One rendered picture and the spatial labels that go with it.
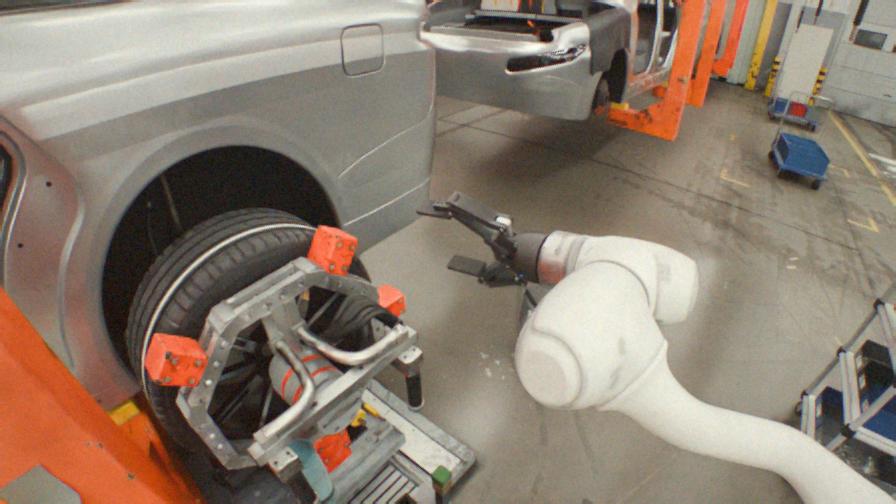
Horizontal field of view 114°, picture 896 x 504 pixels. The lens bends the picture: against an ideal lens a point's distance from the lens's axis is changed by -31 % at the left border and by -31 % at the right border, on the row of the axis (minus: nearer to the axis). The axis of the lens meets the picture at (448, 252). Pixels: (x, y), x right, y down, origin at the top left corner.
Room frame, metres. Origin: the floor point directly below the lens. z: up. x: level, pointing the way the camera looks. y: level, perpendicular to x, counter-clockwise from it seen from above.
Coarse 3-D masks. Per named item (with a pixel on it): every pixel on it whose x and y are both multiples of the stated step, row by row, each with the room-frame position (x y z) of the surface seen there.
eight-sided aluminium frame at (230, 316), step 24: (288, 264) 0.67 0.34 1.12; (312, 264) 0.67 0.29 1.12; (264, 288) 0.60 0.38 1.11; (288, 288) 0.60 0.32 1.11; (336, 288) 0.69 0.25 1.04; (360, 288) 0.74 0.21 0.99; (216, 312) 0.51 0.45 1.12; (240, 312) 0.51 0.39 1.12; (264, 312) 0.55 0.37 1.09; (216, 336) 0.47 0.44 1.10; (216, 360) 0.45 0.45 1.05; (216, 384) 0.43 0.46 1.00; (192, 408) 0.38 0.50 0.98; (216, 432) 0.39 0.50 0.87; (312, 432) 0.55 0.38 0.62; (240, 456) 0.40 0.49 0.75
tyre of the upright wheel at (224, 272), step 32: (224, 224) 0.74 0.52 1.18; (256, 224) 0.75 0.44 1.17; (160, 256) 0.65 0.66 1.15; (192, 256) 0.63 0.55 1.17; (224, 256) 0.61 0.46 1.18; (256, 256) 0.64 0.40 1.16; (288, 256) 0.70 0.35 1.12; (160, 288) 0.56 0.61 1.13; (192, 288) 0.54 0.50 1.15; (224, 288) 0.57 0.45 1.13; (128, 320) 0.55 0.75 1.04; (160, 320) 0.49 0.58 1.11; (192, 320) 0.50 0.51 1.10; (128, 352) 0.52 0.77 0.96; (160, 416) 0.39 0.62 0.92; (192, 448) 0.39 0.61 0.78
